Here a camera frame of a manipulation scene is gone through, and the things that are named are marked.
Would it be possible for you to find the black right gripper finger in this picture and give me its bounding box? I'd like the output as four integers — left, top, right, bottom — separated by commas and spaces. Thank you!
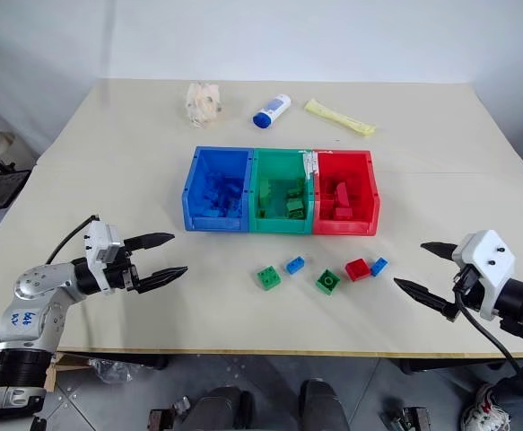
393, 277, 459, 321
420, 242, 462, 265

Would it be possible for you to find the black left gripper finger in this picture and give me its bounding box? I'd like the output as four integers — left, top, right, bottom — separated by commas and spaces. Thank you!
135, 266, 189, 295
123, 232, 176, 255

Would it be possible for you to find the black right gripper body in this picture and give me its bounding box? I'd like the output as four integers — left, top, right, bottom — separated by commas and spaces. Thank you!
450, 264, 483, 312

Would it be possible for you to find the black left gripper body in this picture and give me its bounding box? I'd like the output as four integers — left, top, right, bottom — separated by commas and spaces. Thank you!
104, 244, 140, 294

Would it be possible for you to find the blue plastic bin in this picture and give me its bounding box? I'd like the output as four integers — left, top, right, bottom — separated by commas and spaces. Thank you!
181, 145, 256, 234

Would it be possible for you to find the red square toy brick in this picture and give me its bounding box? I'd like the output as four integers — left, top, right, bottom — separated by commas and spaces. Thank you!
344, 258, 372, 283

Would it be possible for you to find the red plastic bin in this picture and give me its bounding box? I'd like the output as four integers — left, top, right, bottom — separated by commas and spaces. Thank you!
310, 149, 381, 236

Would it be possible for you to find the clear plastic bag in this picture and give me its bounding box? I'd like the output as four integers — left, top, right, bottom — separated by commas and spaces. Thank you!
87, 357, 135, 386

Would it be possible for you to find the green brick with hollow underside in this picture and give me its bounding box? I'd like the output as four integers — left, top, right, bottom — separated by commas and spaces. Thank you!
315, 268, 342, 295

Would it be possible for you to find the green brick with four studs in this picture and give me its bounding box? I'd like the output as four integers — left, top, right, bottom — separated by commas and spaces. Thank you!
256, 265, 283, 292

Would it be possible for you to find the long red toy brick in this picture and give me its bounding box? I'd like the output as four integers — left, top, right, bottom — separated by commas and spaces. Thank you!
334, 181, 353, 208

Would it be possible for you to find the white and red sneaker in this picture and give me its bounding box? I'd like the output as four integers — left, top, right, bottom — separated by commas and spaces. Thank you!
461, 383, 512, 431

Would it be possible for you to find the tall green toy brick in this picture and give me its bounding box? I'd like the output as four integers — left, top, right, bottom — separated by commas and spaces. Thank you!
257, 177, 275, 207

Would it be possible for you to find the green plastic bin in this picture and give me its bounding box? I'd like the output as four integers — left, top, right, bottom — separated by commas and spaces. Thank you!
248, 147, 318, 235

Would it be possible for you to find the dark rounded shape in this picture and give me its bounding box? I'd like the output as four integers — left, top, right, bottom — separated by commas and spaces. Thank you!
183, 385, 254, 431

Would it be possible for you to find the crumpled clear plastic wrapper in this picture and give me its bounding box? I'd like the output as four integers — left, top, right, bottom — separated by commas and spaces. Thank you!
184, 81, 223, 130

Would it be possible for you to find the yellow plastic packet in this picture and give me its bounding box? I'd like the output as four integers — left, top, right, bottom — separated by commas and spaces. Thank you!
304, 98, 378, 137

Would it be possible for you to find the white bottle with blue cap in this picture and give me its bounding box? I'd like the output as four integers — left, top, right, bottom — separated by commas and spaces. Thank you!
252, 92, 292, 130

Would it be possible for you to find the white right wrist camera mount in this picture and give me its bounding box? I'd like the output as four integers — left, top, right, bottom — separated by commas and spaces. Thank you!
450, 229, 518, 321

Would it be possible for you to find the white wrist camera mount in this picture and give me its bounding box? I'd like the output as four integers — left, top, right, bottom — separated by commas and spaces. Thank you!
450, 229, 518, 321
83, 219, 126, 294

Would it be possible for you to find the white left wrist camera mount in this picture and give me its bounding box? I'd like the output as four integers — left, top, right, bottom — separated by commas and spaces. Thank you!
83, 219, 126, 294

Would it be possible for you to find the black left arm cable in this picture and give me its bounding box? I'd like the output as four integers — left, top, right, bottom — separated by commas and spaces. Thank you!
44, 215, 100, 266

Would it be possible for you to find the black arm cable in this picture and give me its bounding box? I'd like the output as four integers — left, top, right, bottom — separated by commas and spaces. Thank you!
452, 286, 523, 431
44, 215, 100, 266

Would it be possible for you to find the black table frame bar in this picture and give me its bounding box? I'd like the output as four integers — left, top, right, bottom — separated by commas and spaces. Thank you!
398, 356, 505, 376
57, 352, 170, 371

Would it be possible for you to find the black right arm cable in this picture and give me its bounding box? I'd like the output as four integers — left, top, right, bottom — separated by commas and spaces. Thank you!
452, 286, 523, 431

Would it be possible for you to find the small dark metal bracket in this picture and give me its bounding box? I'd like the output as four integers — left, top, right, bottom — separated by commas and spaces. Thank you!
147, 396, 191, 431
380, 405, 433, 431

